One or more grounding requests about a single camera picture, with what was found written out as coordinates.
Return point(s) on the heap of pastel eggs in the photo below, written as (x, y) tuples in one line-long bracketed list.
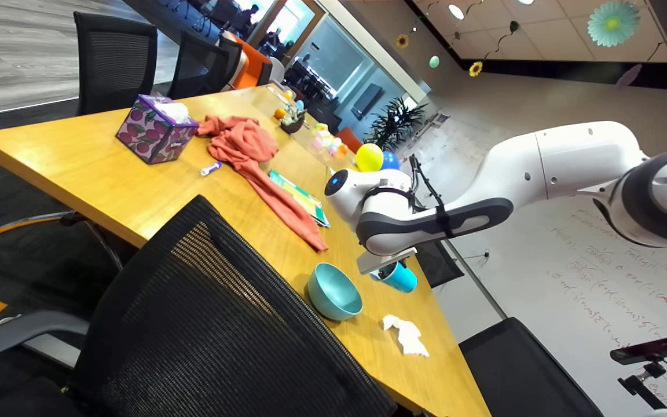
[(327, 141)]

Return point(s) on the crumpled white tissue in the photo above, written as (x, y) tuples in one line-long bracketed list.
[(407, 337)]

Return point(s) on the teal paper flower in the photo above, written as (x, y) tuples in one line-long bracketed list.
[(613, 23)]

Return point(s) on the orange chair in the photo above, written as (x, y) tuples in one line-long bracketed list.
[(250, 66)]

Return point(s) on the small black bowl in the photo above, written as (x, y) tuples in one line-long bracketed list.
[(292, 123)]

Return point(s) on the blue balloon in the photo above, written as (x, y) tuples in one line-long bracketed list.
[(392, 160)]

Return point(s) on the colourful booklet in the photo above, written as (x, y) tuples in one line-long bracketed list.
[(304, 200)]

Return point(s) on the wall monitor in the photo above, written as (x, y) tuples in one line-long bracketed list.
[(367, 101)]

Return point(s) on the yellow balloon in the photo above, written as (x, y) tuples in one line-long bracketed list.
[(369, 157)]

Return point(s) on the black mesh office chair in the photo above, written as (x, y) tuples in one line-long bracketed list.
[(206, 324), (197, 66), (114, 58)]

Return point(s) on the camera on mount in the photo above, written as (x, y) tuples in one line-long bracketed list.
[(643, 359)]

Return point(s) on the paper sunflower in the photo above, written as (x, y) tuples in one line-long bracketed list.
[(475, 69), (402, 41)]

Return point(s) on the orange cloth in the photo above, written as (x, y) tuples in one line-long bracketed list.
[(241, 143)]

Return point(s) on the blue plastic cup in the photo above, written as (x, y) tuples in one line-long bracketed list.
[(401, 279)]

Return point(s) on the orange ball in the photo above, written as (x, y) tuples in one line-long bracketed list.
[(279, 114)]

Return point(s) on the white purple glue stick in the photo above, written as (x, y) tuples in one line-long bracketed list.
[(211, 168)]

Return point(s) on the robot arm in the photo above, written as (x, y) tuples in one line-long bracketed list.
[(576, 156)]

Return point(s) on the potted plant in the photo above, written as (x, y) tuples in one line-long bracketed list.
[(394, 123)]

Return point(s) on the purple floral tissue box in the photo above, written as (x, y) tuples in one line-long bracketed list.
[(151, 133)]

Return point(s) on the teal bowl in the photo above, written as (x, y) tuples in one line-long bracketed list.
[(333, 292)]

